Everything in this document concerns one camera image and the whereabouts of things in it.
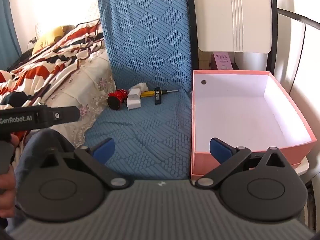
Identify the black tool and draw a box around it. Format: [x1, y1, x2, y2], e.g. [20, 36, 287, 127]
[154, 87, 163, 106]

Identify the striped orange white blanket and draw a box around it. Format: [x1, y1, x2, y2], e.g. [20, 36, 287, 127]
[0, 20, 106, 107]

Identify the floral lace bed sheet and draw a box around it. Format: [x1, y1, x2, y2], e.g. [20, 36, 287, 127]
[46, 47, 117, 148]

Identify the yellow screwdriver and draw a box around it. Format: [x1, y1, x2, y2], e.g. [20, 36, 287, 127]
[141, 90, 179, 98]

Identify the dark curved rail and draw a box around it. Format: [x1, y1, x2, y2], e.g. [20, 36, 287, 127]
[277, 8, 320, 30]

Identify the white crumpled cloth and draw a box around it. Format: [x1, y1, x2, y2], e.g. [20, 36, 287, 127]
[128, 82, 149, 93]

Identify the blue textured chair cover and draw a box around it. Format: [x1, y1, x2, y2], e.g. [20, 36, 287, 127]
[84, 0, 195, 180]

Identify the red metal toy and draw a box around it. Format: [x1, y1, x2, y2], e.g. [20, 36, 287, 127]
[107, 89, 129, 111]

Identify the pink cardboard box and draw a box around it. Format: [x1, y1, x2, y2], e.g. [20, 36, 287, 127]
[191, 70, 317, 177]

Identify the black curved frame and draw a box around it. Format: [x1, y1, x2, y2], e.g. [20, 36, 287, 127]
[184, 0, 278, 73]

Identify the person's left hand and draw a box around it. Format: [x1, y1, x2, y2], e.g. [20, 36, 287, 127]
[0, 134, 20, 219]

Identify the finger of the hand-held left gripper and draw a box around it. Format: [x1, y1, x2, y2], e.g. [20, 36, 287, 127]
[49, 106, 81, 125]

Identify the white charger plug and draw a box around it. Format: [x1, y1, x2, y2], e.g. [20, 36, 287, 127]
[126, 87, 142, 110]

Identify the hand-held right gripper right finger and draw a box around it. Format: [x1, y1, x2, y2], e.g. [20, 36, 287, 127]
[194, 137, 288, 188]

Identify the white cabinet panel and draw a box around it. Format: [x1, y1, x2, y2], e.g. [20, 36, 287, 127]
[191, 0, 273, 54]

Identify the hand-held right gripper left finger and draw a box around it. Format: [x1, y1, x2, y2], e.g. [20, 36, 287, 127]
[40, 137, 130, 190]

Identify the pink carton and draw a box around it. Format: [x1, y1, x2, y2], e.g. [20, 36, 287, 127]
[211, 52, 233, 71]

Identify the blue curtain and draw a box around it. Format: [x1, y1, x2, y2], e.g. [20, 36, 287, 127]
[0, 0, 22, 71]

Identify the person's jeans leg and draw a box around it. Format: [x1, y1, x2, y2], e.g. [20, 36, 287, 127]
[14, 129, 77, 180]

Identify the yellow plush toy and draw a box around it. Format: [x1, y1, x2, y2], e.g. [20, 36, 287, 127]
[32, 26, 76, 53]

